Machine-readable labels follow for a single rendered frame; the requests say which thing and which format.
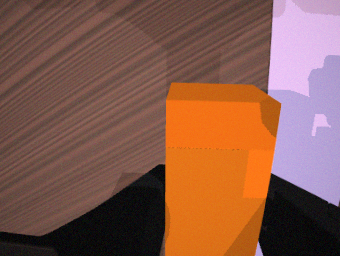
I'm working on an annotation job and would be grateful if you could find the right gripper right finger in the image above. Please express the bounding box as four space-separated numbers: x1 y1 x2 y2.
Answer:
258 173 340 256

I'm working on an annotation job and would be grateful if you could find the orange bar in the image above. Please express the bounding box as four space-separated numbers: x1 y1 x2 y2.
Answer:
165 83 281 256

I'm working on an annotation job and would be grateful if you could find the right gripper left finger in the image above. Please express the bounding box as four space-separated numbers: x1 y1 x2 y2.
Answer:
0 164 166 256

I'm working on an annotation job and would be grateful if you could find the lavender rectangle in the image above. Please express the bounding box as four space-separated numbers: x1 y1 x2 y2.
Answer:
267 0 340 206

